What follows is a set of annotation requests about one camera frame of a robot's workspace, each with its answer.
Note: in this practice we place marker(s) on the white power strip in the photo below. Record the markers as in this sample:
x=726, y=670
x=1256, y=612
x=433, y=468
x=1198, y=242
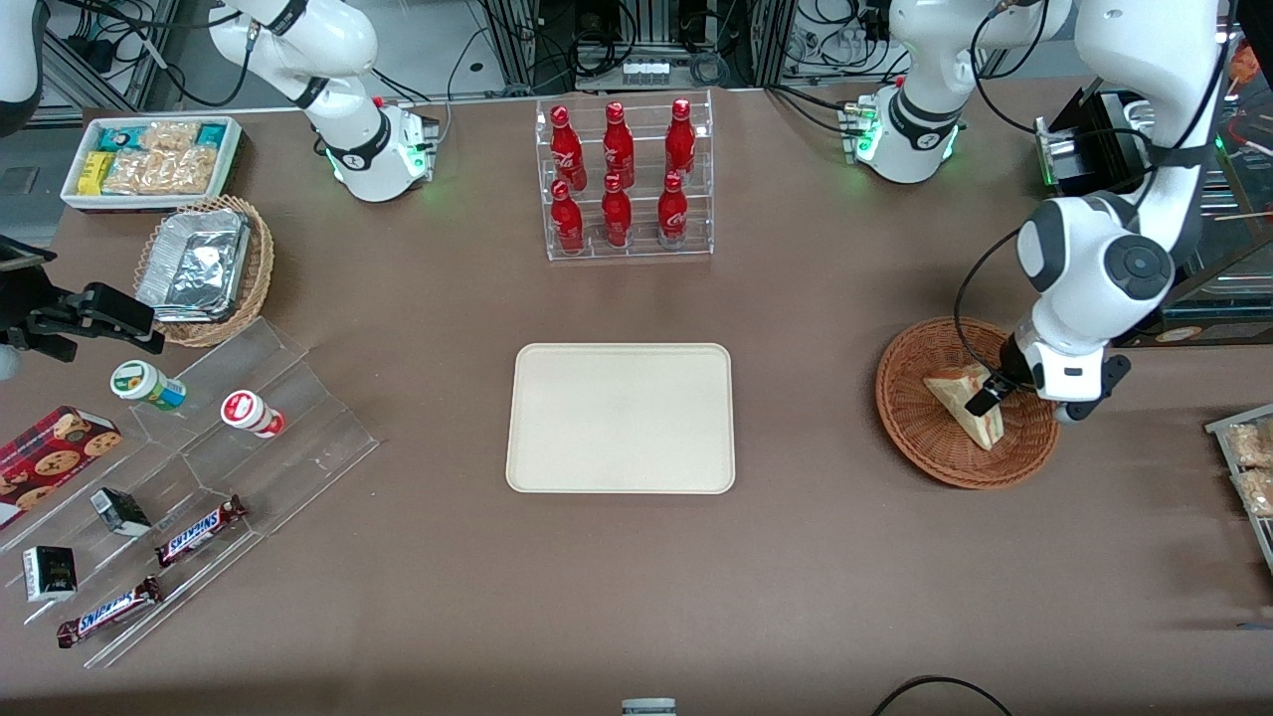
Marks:
x=646, y=72

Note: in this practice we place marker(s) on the teal snack packet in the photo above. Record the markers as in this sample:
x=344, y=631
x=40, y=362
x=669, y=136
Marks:
x=121, y=138
x=211, y=134

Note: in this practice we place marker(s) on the white rectangular snack bin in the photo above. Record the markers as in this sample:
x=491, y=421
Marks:
x=234, y=159

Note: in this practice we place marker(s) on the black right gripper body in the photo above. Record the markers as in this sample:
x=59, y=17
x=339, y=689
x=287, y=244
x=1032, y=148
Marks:
x=42, y=314

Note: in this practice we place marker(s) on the grey device at edge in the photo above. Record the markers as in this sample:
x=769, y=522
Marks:
x=648, y=707

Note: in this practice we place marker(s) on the red cola bottle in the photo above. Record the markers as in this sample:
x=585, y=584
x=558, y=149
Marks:
x=568, y=154
x=619, y=149
x=673, y=214
x=567, y=224
x=617, y=217
x=680, y=144

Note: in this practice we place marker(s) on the green label yoghurt bottle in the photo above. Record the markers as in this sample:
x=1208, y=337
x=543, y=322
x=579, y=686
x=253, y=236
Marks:
x=147, y=385

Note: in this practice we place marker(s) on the brown round wicker basket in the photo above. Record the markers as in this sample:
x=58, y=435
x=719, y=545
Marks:
x=925, y=447

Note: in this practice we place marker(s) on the triangle sandwich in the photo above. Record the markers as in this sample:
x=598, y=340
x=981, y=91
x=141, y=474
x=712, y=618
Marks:
x=957, y=403

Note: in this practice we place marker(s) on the red tartan cookie box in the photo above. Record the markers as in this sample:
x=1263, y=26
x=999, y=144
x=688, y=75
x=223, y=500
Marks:
x=55, y=462

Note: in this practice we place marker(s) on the red label yoghurt bottle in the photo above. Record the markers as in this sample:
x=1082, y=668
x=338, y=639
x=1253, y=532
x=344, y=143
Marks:
x=251, y=412

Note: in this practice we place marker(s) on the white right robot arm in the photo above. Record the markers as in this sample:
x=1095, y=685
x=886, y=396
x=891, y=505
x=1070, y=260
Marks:
x=348, y=149

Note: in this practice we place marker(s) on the black food warmer cabinet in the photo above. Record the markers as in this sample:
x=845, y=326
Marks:
x=1094, y=149

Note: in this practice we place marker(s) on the brown Snickers bar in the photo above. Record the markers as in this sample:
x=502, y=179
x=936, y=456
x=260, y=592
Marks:
x=109, y=612
x=199, y=530

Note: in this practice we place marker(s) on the small clear cracker bag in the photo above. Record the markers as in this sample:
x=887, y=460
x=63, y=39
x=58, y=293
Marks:
x=169, y=135

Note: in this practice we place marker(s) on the yellow snack packet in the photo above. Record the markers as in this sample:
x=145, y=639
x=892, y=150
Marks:
x=95, y=172

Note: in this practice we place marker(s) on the silver foil tray stack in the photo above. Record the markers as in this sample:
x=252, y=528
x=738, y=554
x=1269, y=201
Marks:
x=194, y=264

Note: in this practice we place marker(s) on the small black white carton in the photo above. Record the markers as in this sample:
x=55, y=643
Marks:
x=50, y=574

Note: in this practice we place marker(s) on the clear acrylic stepped display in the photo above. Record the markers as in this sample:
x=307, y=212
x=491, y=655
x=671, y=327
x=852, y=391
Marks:
x=298, y=447

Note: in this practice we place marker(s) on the grey metal snack tray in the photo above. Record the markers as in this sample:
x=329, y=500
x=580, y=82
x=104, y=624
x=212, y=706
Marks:
x=1218, y=426

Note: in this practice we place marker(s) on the light oval wicker basket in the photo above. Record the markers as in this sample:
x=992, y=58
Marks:
x=261, y=268

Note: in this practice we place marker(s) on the clear acrylic bottle rack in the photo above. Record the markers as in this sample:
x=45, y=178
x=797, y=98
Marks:
x=646, y=254

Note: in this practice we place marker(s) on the large clear cracker bag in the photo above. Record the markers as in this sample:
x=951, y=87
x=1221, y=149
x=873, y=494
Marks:
x=164, y=171

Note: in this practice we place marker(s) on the beige plastic serving tray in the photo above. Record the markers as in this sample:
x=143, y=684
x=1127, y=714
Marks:
x=620, y=418

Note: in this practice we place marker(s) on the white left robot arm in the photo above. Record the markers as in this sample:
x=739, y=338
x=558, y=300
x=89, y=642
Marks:
x=1114, y=60

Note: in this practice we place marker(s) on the clear fried snack bag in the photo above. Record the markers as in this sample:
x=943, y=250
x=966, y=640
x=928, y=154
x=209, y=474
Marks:
x=1258, y=492
x=1251, y=445

